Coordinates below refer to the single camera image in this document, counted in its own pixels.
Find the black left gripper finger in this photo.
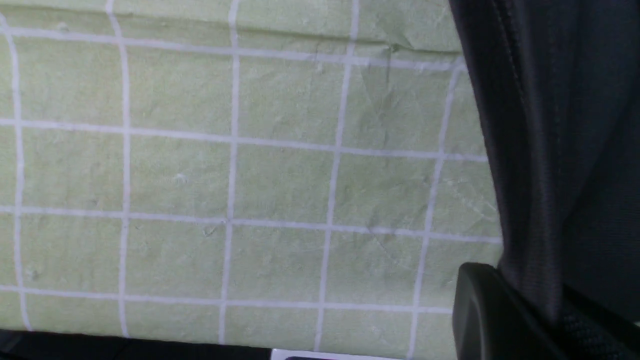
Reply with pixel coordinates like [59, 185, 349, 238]
[452, 262, 639, 360]

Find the dark gray long-sleeved shirt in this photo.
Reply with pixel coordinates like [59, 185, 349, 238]
[450, 0, 640, 323]

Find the light green checkered tablecloth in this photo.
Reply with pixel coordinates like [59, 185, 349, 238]
[1, 0, 502, 360]

